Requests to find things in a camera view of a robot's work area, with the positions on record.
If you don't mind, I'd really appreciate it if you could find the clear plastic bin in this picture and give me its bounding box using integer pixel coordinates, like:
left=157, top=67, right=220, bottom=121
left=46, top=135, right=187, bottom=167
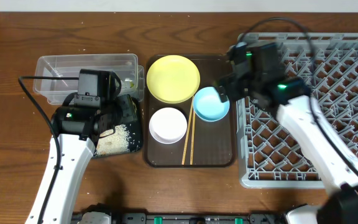
left=33, top=54, right=145, bottom=105

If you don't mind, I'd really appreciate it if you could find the pile of rice and nuts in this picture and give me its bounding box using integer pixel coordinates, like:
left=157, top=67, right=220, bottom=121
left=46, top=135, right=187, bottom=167
left=95, top=124, right=130, bottom=157

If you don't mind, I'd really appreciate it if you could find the wooden chopstick left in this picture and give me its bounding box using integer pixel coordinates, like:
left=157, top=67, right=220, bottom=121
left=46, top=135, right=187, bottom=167
left=181, top=96, right=194, bottom=165

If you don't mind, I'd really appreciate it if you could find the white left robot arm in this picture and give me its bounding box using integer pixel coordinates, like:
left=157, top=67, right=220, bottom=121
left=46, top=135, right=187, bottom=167
left=26, top=123, right=142, bottom=224

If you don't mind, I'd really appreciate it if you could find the black waste tray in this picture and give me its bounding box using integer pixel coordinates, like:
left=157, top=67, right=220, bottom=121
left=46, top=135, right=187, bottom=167
left=94, top=98, right=143, bottom=158

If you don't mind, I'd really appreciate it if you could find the green clear plastic wrapper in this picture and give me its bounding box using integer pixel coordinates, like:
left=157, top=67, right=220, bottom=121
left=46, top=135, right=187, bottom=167
left=121, top=78, right=135, bottom=91

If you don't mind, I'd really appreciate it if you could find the wooden chopstick right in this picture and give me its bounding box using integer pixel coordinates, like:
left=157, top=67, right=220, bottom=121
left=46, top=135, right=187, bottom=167
left=190, top=110, right=196, bottom=165

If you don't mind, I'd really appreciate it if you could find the grey dishwasher rack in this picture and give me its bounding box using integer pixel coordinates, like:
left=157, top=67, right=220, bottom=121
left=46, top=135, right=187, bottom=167
left=236, top=33, right=358, bottom=189

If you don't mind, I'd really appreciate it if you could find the wooden chopstick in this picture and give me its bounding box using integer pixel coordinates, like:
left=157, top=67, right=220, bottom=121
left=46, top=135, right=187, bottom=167
left=181, top=96, right=194, bottom=165
left=190, top=110, right=196, bottom=165

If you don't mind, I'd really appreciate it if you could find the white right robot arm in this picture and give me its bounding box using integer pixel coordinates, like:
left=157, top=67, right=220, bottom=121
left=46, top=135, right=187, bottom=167
left=214, top=71, right=358, bottom=223

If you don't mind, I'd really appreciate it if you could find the yellow plate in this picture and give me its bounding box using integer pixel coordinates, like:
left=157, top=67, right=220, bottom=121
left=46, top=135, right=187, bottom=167
left=146, top=55, right=201, bottom=104

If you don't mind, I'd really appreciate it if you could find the light blue bowl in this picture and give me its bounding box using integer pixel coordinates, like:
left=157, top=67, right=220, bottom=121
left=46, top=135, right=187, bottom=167
left=193, top=86, right=230, bottom=122

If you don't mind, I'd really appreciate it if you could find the dark brown serving tray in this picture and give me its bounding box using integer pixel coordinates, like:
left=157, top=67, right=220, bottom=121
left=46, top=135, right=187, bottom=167
left=143, top=54, right=237, bottom=168

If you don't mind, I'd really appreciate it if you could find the white bowl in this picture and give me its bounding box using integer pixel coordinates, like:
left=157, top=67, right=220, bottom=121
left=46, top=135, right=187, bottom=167
left=149, top=108, right=187, bottom=144

